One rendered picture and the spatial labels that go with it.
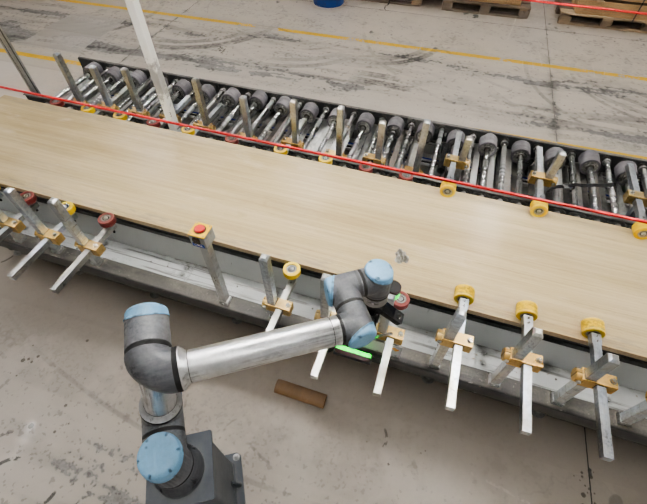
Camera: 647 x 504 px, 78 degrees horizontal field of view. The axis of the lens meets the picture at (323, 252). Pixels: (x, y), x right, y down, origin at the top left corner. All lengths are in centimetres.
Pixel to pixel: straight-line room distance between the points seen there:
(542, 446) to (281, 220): 187
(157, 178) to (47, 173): 62
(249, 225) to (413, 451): 150
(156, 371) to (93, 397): 176
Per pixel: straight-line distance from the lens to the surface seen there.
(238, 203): 213
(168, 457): 162
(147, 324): 116
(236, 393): 255
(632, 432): 211
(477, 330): 196
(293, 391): 243
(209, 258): 171
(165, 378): 109
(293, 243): 191
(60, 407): 291
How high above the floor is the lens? 237
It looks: 52 degrees down
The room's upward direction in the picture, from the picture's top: straight up
